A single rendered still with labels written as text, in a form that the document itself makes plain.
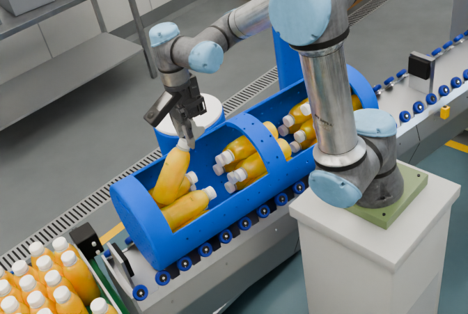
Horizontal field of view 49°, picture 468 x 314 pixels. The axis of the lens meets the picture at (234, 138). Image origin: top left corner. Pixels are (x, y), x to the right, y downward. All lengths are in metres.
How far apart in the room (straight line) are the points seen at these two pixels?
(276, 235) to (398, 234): 0.52
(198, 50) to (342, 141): 0.40
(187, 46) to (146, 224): 0.48
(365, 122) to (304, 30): 0.38
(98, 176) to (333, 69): 2.76
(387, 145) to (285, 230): 0.62
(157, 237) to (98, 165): 2.32
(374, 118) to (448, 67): 1.16
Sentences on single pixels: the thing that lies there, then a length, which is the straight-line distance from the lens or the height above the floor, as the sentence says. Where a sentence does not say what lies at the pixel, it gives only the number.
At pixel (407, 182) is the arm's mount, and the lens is 1.42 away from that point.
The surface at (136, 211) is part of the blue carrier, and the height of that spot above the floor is 1.21.
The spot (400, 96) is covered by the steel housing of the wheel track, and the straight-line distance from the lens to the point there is 2.18.
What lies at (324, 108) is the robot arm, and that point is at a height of 1.55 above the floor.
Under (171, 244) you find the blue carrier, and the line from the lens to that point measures 1.44.
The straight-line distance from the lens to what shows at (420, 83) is 2.19.
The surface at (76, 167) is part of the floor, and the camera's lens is 3.77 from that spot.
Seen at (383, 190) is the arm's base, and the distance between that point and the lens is 1.33.
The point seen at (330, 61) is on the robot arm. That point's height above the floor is 1.65.
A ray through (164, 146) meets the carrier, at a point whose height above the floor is 0.96.
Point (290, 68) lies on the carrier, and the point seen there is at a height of 0.84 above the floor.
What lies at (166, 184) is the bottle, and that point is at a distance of 1.49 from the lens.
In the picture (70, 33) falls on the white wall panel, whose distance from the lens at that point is 5.01.
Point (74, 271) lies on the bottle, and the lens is 1.57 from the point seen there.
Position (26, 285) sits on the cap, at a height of 1.09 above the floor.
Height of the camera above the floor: 2.15
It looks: 37 degrees down
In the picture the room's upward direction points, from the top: 11 degrees counter-clockwise
